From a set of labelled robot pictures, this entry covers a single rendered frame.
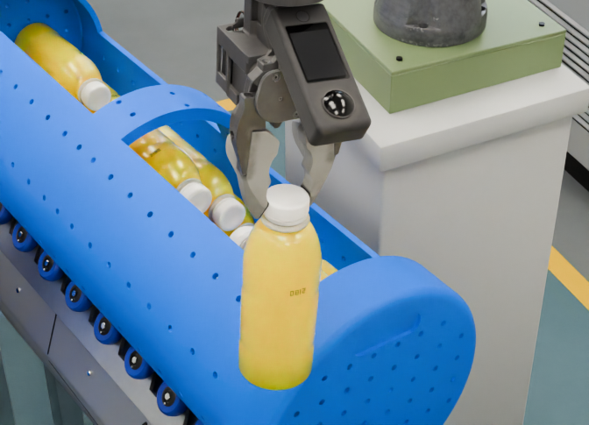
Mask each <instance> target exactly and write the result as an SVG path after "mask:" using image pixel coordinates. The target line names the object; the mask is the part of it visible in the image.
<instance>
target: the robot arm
mask: <svg viewBox="0 0 589 425"><path fill-rule="evenodd" d="M322 1H323V0H245V10H244V11H239V12H238V14H237V16H236V20H235V22H234V23H231V24H226V25H218V26H217V28H216V83H217V84H218V85H219V86H220V87H221V88H222V89H223V91H224V92H225V93H226V95H227V96H228V97H229V98H230V99H231V101H232V102H233V103H234V104H235V105H236V107H235V108H234V110H233V111H232V112H231V119H230V135H229V136H228V137H227V140H226V146H225V148H226V153H227V157H228V159H229V161H230V163H231V164H232V166H233V168H234V170H235V172H236V174H237V177H238V185H239V188H240V192H241V195H242V198H243V201H244V203H245V206H246V207H247V208H248V210H249V211H250V213H251V214H252V216H253V217H254V218H255V219H260V218H261V216H262V215H263V214H264V212H265V211H266V209H267V208H268V206H269V202H268V201H267V199H266V192H267V190H268V187H269V185H270V184H271V179H270V176H269V169H270V166H271V164H272V161H273V159H274V158H275V157H276V155H277V153H278V150H279V145H280V141H279V140H278V139H277V138H276V137H275V136H274V135H273V134H272V133H271V132H270V131H269V130H268V129H267V128H266V121H267V122H269V123H270V124H271V125H272V127H273V128H275V129H276V128H279V127H280V125H281V124H282V122H284V121H288V120H293V119H297V118H300V122H299V121H293V122H292V132H293V136H294V141H295V143H296V145H297V147H298V148H299V150H300V152H301V154H302V156H303V160H302V167H303V170H304V179H303V182H302V184H301V188H303V189H305V190H306V192H307V193H308V194H309V206H311V205H312V203H313V202H314V200H315V199H316V197H317V195H318V194H319V192H320V190H321V188H322V187H323V184H324V182H325V181H326V179H327V177H328V175H329V173H330V170H331V168H332V166H333V163H334V159H335V157H336V155H338V153H339V150H340V146H341V144H342V142H346V141H352V140H358V139H362V138H363V137H364V136H365V134H366V132H367V130H368V129H369V127H370V125H371V123H372V120H371V118H370V116H369V113H368V111H367V108H366V106H365V103H364V100H363V98H362V96H361V94H360V92H359V89H358V85H357V83H356V82H355V79H354V77H353V74H352V72H351V69H350V66H349V64H348V62H347V59H346V58H345V55H344V51H343V49H342V47H341V45H340V43H339V40H338V38H337V35H336V32H335V30H334V28H333V25H332V23H331V21H330V17H329V15H328V13H327V11H326V9H325V6H324V5H323V4H317V3H319V2H322ZM241 13H243V14H244V16H243V17H241V18H240V14H241ZM486 18H487V5H486V0H375V1H374V8H373V21H374V23H375V24H376V26H377V27H378V28H379V29H380V30H381V31H382V32H383V33H385V34H386V35H387V36H388V37H390V38H392V39H396V40H398V41H400V42H403V43H406V44H410V45H414V46H426V47H446V46H457V45H461V44H464V43H466V42H469V41H471V40H473V39H476V38H477V37H478V36H479V35H480V34H481V33H482V32H483V31H484V30H485V28H486ZM241 27H244V28H243V29H242V30H239V29H238V28H241ZM234 29H235V31H234ZM237 29H238V30H237ZM228 31H232V32H228ZM222 48H223V58H222ZM221 60H222V72H221Z"/></svg>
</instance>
